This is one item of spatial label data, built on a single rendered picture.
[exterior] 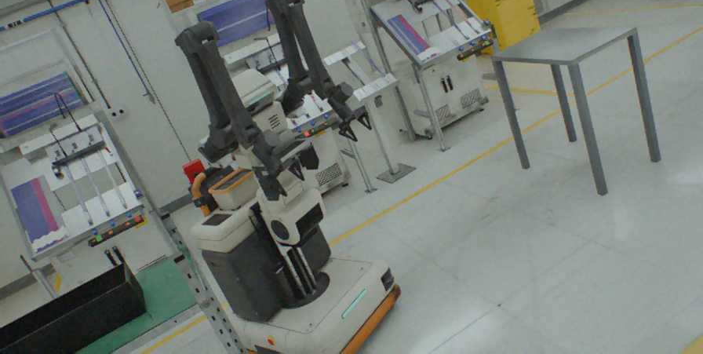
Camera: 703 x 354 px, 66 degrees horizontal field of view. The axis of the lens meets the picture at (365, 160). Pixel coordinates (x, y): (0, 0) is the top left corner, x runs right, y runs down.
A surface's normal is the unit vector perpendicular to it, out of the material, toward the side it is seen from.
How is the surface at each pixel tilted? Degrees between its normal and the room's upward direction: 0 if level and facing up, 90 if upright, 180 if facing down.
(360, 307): 90
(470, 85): 90
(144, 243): 90
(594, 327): 0
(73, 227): 47
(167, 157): 90
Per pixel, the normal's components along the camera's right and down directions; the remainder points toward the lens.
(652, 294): -0.35, -0.87
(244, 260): 0.75, -0.04
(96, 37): 0.42, 0.18
